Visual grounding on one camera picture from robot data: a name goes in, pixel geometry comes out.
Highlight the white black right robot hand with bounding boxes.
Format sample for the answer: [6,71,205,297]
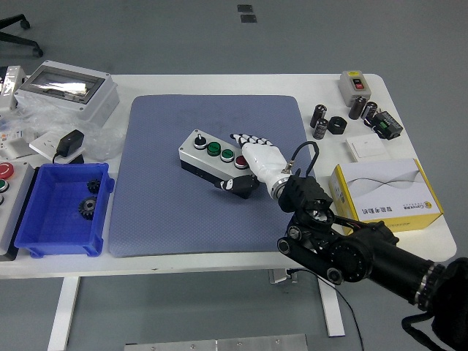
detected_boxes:
[214,132,293,200]

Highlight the grey four-button control box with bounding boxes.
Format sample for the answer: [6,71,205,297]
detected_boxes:
[178,128,260,200]

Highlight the black cylindrical capacitor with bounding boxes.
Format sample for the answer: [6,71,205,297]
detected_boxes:
[312,117,329,140]
[348,95,368,121]
[361,101,379,125]
[309,104,328,129]

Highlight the grey-blue mat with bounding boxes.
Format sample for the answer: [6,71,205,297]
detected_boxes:
[108,94,326,259]

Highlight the black hexagonal nut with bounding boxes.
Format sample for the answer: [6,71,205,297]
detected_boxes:
[327,116,347,135]

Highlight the yellow white cardboard box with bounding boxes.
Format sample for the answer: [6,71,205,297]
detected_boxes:
[328,158,445,235]

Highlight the black module with green terminal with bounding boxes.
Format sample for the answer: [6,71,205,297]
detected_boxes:
[369,110,404,140]

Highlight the clear plastic bag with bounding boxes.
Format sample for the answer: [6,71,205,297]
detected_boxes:
[0,97,125,162]

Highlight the white table leg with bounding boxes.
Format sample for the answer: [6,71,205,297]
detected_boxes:
[46,276,80,351]
[317,279,347,338]

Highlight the large black gear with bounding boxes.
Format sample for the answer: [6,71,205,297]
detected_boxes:
[78,196,99,221]

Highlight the silver metal plate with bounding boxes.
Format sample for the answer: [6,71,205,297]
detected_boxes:
[124,333,309,351]

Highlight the black power adapter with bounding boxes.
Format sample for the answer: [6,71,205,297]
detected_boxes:
[52,129,86,165]

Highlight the blue plastic bin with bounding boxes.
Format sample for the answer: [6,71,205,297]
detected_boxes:
[13,162,116,259]

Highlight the grey emergency-stop control box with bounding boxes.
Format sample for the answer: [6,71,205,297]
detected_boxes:
[0,160,36,261]

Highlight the small white printed box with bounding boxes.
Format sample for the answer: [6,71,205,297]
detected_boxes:
[0,127,37,160]

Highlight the white electrical device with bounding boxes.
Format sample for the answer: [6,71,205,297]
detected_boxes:
[0,65,27,113]

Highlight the black office chair base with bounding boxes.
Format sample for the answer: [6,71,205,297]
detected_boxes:
[0,13,44,59]

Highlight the white wall switch plate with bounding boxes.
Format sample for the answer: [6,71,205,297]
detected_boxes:
[345,133,391,162]

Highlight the grey push-button switch box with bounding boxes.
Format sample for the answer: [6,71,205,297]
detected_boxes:
[338,69,368,107]

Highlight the grey metal table bracket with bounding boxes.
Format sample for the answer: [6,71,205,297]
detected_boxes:
[268,268,298,285]

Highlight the grey enclosure with clear lid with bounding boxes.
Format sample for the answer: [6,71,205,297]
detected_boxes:
[13,60,121,127]

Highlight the thin black cable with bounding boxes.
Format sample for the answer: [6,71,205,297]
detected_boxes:
[287,268,366,351]

